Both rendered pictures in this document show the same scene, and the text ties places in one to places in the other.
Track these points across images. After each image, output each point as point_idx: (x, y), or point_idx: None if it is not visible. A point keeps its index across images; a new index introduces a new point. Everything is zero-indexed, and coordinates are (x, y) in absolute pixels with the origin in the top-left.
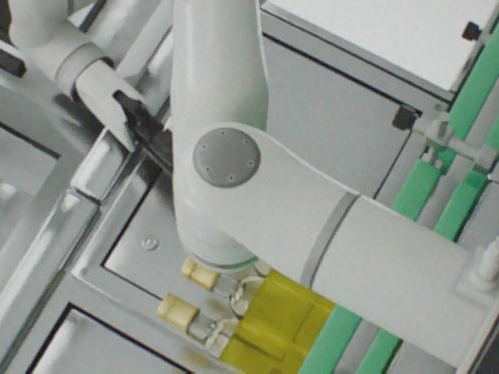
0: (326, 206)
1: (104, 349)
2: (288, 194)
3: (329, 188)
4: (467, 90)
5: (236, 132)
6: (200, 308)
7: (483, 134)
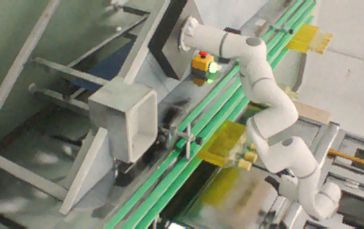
0: (229, 35)
1: None
2: (238, 36)
3: (228, 40)
4: (172, 177)
5: (252, 44)
6: (254, 168)
7: (168, 167)
